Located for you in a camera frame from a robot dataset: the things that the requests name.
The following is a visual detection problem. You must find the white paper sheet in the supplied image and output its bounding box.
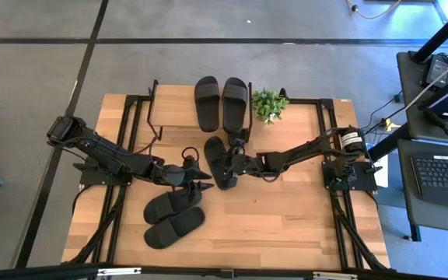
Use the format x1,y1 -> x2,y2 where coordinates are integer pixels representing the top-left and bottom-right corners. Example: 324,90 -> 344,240
373,164 -> 390,190

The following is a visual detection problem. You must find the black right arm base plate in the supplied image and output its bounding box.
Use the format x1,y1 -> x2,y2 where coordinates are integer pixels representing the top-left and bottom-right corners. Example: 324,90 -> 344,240
321,160 -> 379,192

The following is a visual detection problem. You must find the yellow plug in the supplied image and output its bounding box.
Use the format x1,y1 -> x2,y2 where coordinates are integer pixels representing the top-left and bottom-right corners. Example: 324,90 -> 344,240
382,117 -> 402,132

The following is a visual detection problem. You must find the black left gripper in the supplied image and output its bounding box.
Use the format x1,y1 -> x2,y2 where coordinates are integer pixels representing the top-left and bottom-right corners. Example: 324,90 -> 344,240
152,155 -> 215,195

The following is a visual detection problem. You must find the green plant in white pot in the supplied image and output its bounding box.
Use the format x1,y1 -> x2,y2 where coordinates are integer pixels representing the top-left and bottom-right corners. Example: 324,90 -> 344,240
251,88 -> 290,126

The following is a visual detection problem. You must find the dark grey desk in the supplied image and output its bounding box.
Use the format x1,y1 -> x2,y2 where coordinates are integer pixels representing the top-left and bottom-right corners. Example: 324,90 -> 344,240
396,50 -> 448,145
397,138 -> 448,236

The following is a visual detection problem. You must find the black power adapter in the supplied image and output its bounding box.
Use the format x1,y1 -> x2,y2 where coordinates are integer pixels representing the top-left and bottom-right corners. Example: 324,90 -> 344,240
425,54 -> 448,89

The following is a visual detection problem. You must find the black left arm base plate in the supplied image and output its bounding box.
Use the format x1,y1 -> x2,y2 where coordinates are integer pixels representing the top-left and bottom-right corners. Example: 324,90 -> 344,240
79,161 -> 134,187

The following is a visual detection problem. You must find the wooden shelf with black frame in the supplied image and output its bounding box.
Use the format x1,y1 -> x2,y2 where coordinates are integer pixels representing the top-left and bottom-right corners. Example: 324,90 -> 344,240
147,79 -> 254,144

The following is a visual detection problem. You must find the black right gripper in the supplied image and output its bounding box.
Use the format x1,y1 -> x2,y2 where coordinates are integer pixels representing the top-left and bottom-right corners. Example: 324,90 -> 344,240
223,142 -> 269,187

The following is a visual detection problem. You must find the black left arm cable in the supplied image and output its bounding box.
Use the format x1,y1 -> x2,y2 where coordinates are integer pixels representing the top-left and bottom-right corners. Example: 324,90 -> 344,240
180,145 -> 201,163

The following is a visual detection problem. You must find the black aluminium table frame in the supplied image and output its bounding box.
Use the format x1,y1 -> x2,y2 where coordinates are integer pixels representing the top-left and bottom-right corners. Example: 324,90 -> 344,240
0,88 -> 448,280

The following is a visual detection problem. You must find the black keyboard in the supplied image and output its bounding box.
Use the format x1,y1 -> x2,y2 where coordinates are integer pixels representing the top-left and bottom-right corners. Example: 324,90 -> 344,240
410,154 -> 448,212

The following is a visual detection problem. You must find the black stand pole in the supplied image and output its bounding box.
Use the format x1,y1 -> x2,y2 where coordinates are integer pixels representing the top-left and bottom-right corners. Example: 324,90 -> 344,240
410,0 -> 448,65
366,123 -> 412,163

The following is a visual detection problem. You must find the yellow floor cable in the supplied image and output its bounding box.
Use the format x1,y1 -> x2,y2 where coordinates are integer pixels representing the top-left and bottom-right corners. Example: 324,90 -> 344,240
345,0 -> 403,20

